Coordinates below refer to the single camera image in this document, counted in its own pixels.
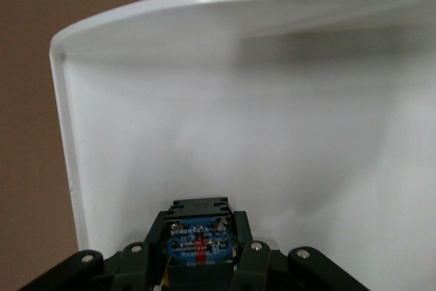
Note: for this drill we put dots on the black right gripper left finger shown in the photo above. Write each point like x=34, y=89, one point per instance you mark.
x=136, y=267

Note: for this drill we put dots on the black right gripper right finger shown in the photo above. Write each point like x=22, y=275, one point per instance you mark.
x=259, y=267

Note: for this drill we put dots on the white cabinet drawer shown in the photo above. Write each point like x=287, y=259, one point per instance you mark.
x=238, y=117

